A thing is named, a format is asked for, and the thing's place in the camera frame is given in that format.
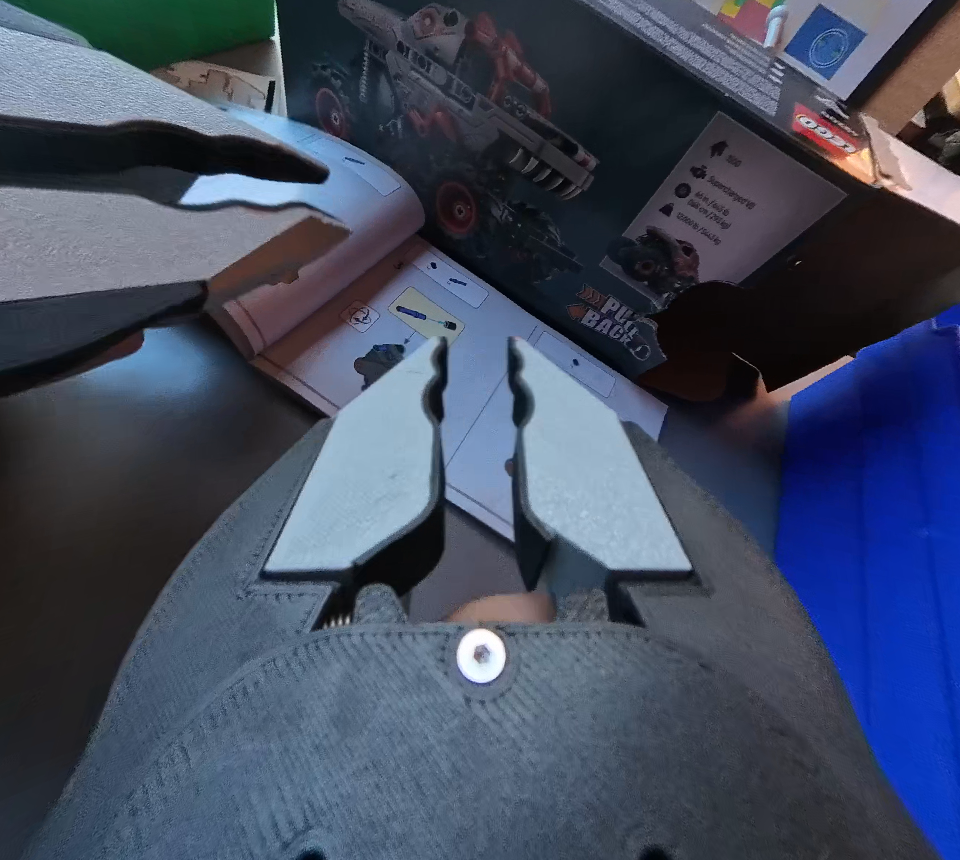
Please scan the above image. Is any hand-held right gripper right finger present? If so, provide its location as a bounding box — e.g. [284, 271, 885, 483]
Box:
[508, 335, 696, 622]

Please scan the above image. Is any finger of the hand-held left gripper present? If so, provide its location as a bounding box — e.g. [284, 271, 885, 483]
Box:
[0, 1, 333, 192]
[0, 185, 354, 377]

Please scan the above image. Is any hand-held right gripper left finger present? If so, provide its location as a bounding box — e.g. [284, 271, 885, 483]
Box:
[261, 335, 450, 602]

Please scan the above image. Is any white instruction booklet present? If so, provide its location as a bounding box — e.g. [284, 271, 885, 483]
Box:
[213, 110, 669, 542]

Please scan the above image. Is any dark monster truck set box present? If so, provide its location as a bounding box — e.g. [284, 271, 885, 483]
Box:
[266, 0, 890, 392]

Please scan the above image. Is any black rounded object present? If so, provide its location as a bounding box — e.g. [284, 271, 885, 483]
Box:
[648, 281, 790, 405]

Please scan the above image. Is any blue plastic bin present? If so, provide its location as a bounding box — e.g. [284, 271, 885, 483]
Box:
[772, 308, 960, 860]

